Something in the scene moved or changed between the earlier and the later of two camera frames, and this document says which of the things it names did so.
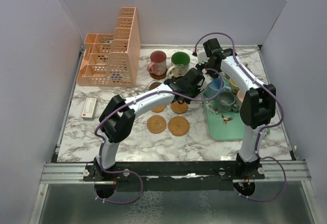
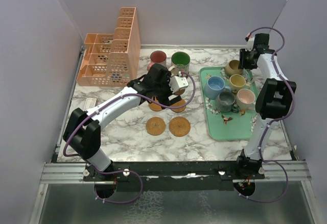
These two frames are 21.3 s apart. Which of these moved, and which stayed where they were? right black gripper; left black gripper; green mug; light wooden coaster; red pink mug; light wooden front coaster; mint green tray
Moved: left black gripper; right black gripper; mint green tray
Stayed: green mug; light wooden coaster; red pink mug; light wooden front coaster
